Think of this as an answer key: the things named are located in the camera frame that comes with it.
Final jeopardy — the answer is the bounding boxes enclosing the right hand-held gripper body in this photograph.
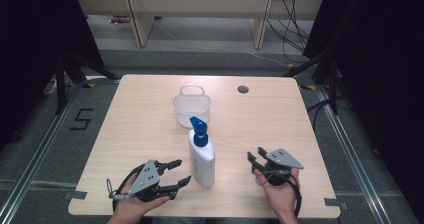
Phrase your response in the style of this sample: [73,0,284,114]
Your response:
[263,147,305,187]

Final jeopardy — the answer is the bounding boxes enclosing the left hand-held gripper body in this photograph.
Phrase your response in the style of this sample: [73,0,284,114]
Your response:
[127,159,168,204]

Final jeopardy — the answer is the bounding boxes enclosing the white pump bottle blue nozzle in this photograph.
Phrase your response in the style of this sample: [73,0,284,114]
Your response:
[187,116,216,189]

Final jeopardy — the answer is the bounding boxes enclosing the white plastic mesh basket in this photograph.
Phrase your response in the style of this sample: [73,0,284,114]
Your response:
[172,84,212,129]

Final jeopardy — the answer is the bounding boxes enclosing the person's left hand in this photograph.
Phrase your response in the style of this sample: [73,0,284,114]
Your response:
[112,173,172,219]

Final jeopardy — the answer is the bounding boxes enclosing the person's right hand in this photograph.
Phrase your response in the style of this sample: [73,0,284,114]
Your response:
[253,168,301,216]

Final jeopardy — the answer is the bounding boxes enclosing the black metal stand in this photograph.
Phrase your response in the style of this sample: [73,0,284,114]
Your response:
[54,48,122,116]
[282,48,340,116]

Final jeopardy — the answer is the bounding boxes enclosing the black curtain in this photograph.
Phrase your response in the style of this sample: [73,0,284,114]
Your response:
[302,0,424,216]
[0,0,105,152]

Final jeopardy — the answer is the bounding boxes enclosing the pink object under bench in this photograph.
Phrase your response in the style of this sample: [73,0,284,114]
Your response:
[109,15,132,26]

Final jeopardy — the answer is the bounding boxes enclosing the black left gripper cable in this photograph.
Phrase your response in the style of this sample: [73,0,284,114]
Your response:
[106,165,145,212]

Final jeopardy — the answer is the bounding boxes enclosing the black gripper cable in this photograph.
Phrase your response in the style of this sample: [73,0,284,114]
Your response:
[106,165,145,212]
[254,170,303,218]

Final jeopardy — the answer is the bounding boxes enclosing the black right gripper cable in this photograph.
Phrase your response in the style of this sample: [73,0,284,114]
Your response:
[254,170,303,218]

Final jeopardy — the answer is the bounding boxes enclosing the grey table bracket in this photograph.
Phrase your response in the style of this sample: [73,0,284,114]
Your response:
[323,197,350,212]
[63,190,89,201]

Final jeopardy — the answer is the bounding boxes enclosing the grey metal floor rail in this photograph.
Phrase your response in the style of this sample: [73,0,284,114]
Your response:
[0,81,85,224]
[314,84,395,224]

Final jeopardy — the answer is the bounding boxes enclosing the thin white floor cable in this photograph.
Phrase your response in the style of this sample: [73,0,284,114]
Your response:
[152,18,292,68]

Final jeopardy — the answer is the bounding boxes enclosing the bundle of black cables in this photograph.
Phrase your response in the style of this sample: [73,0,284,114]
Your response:
[265,0,315,64]

